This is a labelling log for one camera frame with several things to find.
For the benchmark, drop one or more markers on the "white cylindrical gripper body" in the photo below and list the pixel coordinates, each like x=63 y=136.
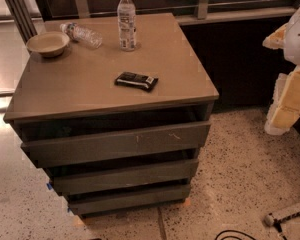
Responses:
x=299 y=39

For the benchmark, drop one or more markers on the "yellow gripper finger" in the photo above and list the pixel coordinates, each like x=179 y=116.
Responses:
x=276 y=39

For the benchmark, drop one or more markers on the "grey bottom drawer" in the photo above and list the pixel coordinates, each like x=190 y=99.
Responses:
x=107 y=203

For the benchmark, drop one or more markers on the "grey drawer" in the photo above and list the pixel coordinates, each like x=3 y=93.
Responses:
x=117 y=144
x=107 y=203
x=126 y=177

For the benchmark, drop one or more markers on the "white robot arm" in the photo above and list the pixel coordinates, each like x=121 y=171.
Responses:
x=291 y=49

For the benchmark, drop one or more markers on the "grey three-drawer cabinet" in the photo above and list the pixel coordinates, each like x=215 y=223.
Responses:
x=74 y=94

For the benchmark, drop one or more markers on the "grey middle drawer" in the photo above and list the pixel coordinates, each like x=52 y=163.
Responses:
x=126 y=177

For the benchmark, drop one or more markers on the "grey top drawer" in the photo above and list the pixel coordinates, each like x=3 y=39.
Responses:
x=117 y=144

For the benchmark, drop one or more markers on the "grey floor power strip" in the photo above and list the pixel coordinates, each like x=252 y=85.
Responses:
x=282 y=215

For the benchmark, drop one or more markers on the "black snack packet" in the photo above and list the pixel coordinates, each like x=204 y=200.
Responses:
x=138 y=81

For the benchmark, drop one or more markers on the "upright clear water bottle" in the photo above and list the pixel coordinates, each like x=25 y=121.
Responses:
x=126 y=13

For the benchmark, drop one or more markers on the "lying clear plastic bottle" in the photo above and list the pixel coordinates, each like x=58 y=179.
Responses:
x=82 y=34

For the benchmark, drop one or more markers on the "beige paper bowl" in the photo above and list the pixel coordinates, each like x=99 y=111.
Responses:
x=48 y=44

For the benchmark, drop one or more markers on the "metal railing frame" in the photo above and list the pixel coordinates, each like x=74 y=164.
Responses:
x=203 y=0

